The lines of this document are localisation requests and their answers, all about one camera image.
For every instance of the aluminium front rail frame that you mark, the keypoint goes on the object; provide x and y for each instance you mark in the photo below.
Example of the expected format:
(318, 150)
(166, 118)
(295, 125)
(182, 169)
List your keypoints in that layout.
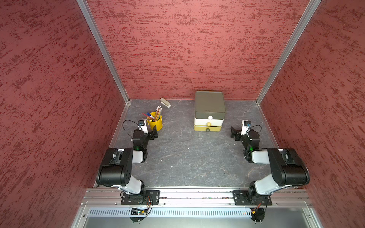
(193, 202)

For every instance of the beige eraser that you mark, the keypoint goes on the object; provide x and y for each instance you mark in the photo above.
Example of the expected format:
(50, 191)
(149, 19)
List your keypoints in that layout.
(165, 102)

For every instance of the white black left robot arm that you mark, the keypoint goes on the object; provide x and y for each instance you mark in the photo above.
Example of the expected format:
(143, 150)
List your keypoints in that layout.
(116, 167)

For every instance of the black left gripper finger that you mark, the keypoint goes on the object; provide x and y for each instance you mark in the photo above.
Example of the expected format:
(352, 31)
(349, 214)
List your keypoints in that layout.
(151, 135)
(155, 132)

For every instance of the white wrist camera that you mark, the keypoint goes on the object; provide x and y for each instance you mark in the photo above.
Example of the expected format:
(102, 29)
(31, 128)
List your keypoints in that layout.
(143, 126)
(246, 125)

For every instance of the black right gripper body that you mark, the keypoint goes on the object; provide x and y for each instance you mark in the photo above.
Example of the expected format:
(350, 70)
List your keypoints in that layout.
(243, 138)

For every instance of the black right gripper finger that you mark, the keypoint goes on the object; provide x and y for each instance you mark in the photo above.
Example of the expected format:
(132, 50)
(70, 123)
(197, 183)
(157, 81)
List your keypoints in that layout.
(233, 132)
(237, 137)

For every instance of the yellow pencil cup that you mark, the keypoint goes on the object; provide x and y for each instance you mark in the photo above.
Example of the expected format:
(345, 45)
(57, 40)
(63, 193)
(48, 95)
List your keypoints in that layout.
(158, 123)

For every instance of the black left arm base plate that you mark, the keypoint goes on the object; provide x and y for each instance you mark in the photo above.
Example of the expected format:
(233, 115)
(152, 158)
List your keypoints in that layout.
(147, 198)

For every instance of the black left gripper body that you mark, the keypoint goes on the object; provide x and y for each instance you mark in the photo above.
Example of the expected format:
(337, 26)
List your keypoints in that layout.
(147, 139)

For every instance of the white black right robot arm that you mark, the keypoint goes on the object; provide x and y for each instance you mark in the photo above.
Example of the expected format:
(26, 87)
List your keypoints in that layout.
(287, 168)

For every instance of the olive three-drawer desk organizer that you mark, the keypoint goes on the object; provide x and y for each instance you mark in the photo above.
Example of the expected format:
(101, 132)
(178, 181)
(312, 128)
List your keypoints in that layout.
(209, 101)

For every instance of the aluminium corner post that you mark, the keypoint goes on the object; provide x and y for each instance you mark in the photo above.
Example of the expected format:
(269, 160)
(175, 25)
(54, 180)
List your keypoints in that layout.
(86, 11)
(294, 38)

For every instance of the left aluminium corner post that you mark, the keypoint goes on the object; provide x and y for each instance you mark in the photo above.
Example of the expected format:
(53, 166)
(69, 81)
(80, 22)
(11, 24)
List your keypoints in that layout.
(86, 11)

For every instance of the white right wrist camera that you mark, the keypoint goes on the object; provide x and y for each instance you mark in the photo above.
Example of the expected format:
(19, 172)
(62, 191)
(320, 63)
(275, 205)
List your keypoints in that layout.
(246, 125)

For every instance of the right aluminium corner post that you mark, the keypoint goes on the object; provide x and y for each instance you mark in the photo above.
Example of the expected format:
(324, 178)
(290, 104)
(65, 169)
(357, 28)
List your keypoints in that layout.
(294, 38)

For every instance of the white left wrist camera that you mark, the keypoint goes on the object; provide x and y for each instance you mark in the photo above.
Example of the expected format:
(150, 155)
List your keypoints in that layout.
(143, 126)

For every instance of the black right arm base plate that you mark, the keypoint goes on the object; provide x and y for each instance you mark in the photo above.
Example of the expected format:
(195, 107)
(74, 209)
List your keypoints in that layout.
(247, 198)

